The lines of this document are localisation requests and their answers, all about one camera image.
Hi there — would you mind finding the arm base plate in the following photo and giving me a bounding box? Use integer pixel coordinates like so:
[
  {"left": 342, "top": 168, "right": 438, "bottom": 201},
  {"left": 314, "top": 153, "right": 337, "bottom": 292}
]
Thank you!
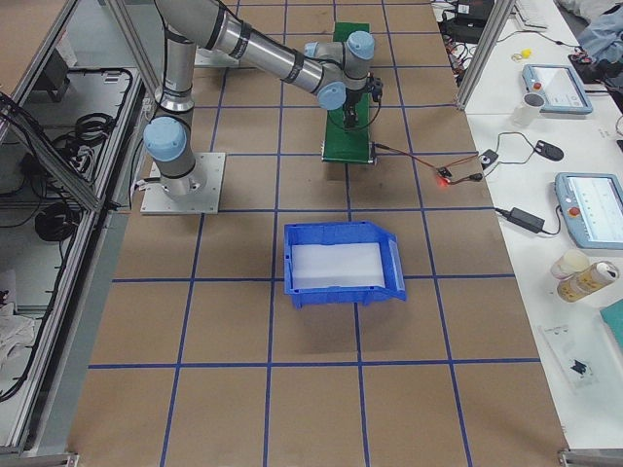
[
  {"left": 140, "top": 153, "right": 226, "bottom": 215},
  {"left": 195, "top": 47, "right": 240, "bottom": 68}
]

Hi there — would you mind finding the yellow drink can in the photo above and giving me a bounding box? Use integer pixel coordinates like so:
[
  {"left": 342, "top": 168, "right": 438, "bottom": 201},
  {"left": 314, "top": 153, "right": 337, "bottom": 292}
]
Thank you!
[{"left": 557, "top": 261, "right": 620, "bottom": 303}]

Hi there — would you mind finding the black power adapter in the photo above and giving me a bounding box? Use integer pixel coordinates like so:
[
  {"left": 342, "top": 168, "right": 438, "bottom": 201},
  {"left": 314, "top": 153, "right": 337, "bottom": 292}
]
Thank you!
[{"left": 495, "top": 207, "right": 544, "bottom": 234}]

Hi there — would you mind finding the blue plastic bin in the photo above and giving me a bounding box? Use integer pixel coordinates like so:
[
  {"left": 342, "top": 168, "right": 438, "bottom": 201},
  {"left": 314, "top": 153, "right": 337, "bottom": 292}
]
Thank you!
[{"left": 283, "top": 221, "right": 407, "bottom": 308}]

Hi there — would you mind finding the aluminium frame post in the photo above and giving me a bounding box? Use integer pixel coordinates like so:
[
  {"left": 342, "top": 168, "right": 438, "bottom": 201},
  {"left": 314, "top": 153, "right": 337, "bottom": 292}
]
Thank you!
[{"left": 456, "top": 0, "right": 515, "bottom": 111}]

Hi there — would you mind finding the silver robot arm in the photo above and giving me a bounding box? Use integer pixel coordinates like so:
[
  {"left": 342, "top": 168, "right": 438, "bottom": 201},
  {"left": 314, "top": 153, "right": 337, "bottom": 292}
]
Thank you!
[{"left": 143, "top": 1, "right": 383, "bottom": 199}]

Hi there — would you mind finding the upper teach pendant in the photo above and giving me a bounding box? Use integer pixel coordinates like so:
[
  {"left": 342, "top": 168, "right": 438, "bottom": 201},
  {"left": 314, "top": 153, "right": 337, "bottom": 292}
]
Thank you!
[{"left": 522, "top": 64, "right": 593, "bottom": 115}]

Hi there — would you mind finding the green conveyor belt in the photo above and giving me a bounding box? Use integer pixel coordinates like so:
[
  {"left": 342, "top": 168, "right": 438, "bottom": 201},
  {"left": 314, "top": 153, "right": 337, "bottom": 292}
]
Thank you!
[{"left": 322, "top": 22, "right": 376, "bottom": 164}]

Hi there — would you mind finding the teach pendant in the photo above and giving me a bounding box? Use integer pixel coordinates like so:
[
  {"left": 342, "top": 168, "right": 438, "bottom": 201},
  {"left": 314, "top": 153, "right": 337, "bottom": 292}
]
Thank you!
[
  {"left": 554, "top": 172, "right": 622, "bottom": 250},
  {"left": 522, "top": 64, "right": 593, "bottom": 115}
]

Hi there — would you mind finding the teal notebook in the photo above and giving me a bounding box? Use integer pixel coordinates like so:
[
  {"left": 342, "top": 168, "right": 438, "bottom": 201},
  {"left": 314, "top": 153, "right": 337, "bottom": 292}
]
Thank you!
[{"left": 600, "top": 300, "right": 623, "bottom": 350}]

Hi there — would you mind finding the black computer mouse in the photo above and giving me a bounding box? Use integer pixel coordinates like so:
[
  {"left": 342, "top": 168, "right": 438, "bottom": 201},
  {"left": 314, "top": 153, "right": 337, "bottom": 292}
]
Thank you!
[{"left": 534, "top": 140, "right": 565, "bottom": 162}]

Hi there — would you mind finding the red black power cable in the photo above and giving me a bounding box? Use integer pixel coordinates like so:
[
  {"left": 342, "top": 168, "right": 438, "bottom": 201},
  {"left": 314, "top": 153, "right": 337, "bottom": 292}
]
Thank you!
[{"left": 375, "top": 141, "right": 484, "bottom": 186}]

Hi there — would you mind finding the cream lidded jar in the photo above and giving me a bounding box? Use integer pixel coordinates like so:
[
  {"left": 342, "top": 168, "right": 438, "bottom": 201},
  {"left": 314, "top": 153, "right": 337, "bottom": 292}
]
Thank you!
[{"left": 550, "top": 249, "right": 590, "bottom": 280}]

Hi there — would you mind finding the lower teach pendant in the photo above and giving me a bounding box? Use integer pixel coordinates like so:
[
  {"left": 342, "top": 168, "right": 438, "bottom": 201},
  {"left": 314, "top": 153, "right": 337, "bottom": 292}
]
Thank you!
[{"left": 554, "top": 172, "right": 622, "bottom": 250}]

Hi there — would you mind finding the clear plastic bag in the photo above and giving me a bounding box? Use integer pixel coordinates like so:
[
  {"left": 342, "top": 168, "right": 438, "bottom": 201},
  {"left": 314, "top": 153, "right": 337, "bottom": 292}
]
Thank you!
[{"left": 538, "top": 318, "right": 622, "bottom": 392}]

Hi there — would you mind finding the white plastic cup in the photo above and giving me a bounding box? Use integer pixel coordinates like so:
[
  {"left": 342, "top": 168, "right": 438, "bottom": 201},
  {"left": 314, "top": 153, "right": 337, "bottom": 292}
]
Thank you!
[{"left": 510, "top": 92, "right": 545, "bottom": 127}]

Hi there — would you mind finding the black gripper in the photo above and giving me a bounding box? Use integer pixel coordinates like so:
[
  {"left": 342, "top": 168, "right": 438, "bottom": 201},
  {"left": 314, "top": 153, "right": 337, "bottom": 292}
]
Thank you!
[{"left": 342, "top": 72, "right": 384, "bottom": 130}]

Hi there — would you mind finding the small red-lit controller board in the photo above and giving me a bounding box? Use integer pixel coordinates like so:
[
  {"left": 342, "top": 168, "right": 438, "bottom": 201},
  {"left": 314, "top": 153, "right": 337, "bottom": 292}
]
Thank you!
[{"left": 436, "top": 166, "right": 453, "bottom": 187}]

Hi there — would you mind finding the white dial knob module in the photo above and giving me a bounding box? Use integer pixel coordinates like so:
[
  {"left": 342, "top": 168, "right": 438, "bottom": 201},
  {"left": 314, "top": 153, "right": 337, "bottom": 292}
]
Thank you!
[{"left": 478, "top": 149, "right": 499, "bottom": 171}]

